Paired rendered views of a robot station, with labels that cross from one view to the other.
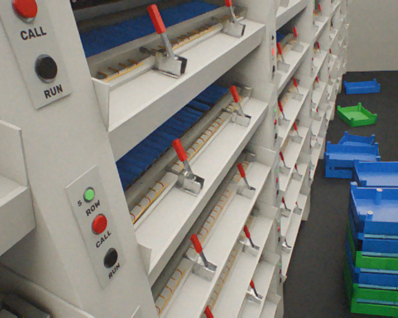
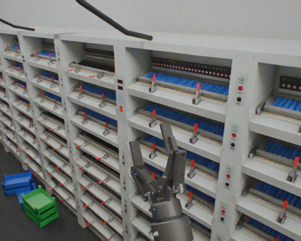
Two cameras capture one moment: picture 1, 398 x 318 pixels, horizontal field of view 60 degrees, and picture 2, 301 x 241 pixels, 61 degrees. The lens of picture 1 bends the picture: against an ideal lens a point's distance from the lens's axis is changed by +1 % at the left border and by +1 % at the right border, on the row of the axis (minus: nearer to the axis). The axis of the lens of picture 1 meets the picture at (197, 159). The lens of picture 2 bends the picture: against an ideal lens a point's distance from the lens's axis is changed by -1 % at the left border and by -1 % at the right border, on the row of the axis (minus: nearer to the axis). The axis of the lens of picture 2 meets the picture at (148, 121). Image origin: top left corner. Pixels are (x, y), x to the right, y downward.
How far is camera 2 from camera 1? 1.10 m
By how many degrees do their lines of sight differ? 93
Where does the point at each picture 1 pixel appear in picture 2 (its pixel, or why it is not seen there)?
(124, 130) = (241, 208)
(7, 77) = (221, 181)
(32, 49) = (226, 181)
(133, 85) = (264, 208)
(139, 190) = (260, 232)
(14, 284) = not seen: hidden behind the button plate
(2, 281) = not seen: hidden behind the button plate
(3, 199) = (212, 191)
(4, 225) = (211, 193)
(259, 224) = not seen: outside the picture
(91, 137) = (230, 199)
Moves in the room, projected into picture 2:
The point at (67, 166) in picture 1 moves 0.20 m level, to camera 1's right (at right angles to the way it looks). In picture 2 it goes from (223, 198) to (222, 230)
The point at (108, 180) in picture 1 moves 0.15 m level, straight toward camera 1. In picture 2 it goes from (230, 209) to (196, 209)
